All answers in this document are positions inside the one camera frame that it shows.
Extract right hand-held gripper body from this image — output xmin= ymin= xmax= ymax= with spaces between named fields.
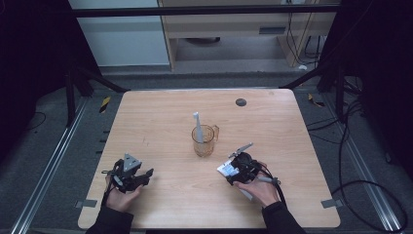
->
xmin=228 ymin=141 xmax=262 ymax=185

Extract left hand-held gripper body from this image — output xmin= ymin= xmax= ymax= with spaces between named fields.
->
xmin=111 ymin=153 xmax=144 ymax=194

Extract white toothpaste tube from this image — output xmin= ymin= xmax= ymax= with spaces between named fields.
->
xmin=216 ymin=160 xmax=254 ymax=202

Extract transparent amber cup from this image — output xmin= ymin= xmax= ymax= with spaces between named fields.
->
xmin=191 ymin=124 xmax=220 ymax=158

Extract white electric toothbrush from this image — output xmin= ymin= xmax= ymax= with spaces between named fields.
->
xmin=192 ymin=111 xmax=206 ymax=144

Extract person's left hand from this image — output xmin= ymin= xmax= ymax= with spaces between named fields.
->
xmin=104 ymin=175 xmax=144 ymax=215

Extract person's right hand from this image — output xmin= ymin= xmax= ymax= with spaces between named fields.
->
xmin=233 ymin=161 xmax=282 ymax=210

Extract yellow black striped tape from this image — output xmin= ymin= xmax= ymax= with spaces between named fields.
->
xmin=98 ymin=96 xmax=112 ymax=114
xmin=307 ymin=93 xmax=326 ymax=108

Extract black metal stand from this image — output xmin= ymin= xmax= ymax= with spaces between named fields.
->
xmin=279 ymin=59 xmax=349 ymax=124
xmin=63 ymin=62 xmax=131 ymax=128

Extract white cabinet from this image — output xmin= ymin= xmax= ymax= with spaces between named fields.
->
xmin=68 ymin=0 xmax=171 ymax=68

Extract light wooden desk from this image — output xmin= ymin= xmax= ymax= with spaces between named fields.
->
xmin=158 ymin=0 xmax=338 ymax=70

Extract black horizontal bar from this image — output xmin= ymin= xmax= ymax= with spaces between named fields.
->
xmin=70 ymin=4 xmax=343 ymax=19

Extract grey cable plug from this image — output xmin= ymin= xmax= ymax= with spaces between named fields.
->
xmin=257 ymin=175 xmax=282 ymax=186

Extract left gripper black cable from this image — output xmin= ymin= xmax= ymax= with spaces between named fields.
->
xmin=100 ymin=168 xmax=122 ymax=208

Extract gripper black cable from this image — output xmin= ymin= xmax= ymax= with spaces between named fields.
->
xmin=256 ymin=163 xmax=288 ymax=209
xmin=100 ymin=168 xmax=122 ymax=208

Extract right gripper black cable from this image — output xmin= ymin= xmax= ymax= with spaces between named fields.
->
xmin=256 ymin=163 xmax=288 ymax=209

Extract aluminium floor rail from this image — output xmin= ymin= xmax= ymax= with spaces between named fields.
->
xmin=9 ymin=97 xmax=90 ymax=234
xmin=323 ymin=94 xmax=403 ymax=232

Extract thin black floor cable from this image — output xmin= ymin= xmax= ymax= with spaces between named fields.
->
xmin=24 ymin=111 xmax=47 ymax=132

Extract bundle of black floor cables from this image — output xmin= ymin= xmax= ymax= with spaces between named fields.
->
xmin=306 ymin=77 xmax=366 ymax=145

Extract hanging black cables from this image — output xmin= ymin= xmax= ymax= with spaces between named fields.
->
xmin=284 ymin=12 xmax=327 ymax=66

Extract black looped floor cable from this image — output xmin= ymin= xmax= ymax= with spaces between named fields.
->
xmin=330 ymin=123 xmax=409 ymax=234

